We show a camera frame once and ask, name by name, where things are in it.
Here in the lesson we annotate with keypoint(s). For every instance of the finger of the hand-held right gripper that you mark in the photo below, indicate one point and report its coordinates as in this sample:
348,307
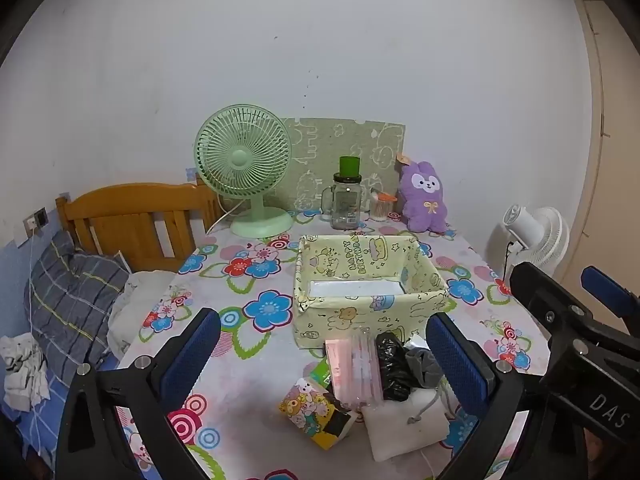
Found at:
607,287
537,292

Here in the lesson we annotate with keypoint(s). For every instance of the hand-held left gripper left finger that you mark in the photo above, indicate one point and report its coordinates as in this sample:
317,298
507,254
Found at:
192,355

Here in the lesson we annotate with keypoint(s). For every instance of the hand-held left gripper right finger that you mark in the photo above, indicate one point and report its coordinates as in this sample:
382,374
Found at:
460,365

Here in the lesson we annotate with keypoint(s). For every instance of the grey sock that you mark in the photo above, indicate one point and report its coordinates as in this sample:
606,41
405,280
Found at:
422,365

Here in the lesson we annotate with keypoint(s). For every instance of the black plastic bag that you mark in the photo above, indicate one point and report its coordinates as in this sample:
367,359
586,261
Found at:
392,365

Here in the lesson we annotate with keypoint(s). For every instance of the pink striped clear packet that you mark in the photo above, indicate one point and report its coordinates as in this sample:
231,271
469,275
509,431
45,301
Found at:
367,370

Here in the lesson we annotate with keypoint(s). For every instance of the yellow printed fabric box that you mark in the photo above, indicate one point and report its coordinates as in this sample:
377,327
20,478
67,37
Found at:
360,317

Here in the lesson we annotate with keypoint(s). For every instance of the cartoon printed tissue pack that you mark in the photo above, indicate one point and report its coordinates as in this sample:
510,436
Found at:
305,402

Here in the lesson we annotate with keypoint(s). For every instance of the white standing fan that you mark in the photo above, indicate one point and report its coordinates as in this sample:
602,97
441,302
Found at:
542,240

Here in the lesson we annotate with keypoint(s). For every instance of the floral tablecloth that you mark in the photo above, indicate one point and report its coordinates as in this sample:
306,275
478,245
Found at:
250,400

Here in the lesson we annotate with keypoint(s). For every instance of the white blanket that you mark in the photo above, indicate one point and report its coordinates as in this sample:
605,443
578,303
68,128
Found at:
140,295

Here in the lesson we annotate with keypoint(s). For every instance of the beige door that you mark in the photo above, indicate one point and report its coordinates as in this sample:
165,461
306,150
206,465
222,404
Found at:
615,160

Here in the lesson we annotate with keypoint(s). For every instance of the grey plaid pillow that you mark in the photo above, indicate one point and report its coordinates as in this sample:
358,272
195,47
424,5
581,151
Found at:
70,300

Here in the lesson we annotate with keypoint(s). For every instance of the purple plush rabbit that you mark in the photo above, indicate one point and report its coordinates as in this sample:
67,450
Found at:
422,200

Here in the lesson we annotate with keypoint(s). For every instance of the wooden bed headboard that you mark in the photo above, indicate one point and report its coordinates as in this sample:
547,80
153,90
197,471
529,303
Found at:
125,210

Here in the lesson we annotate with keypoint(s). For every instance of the crumpled white cloth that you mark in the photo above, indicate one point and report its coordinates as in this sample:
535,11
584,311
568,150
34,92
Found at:
22,375

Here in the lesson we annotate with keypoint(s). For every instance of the blue bed sheet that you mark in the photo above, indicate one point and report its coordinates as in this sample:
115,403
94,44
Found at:
35,430

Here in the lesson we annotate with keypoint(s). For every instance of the small jar with orange lid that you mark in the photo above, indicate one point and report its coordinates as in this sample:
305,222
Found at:
380,208

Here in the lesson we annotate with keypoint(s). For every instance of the glass jar with green lid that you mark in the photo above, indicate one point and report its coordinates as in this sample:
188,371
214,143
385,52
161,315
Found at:
345,205

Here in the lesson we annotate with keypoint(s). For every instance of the green desk fan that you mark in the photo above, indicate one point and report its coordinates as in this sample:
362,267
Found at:
237,160

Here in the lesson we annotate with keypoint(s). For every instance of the green printed board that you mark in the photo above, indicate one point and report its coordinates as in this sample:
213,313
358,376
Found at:
330,140

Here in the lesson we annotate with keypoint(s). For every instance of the wall socket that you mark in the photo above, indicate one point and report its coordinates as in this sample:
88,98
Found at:
37,219

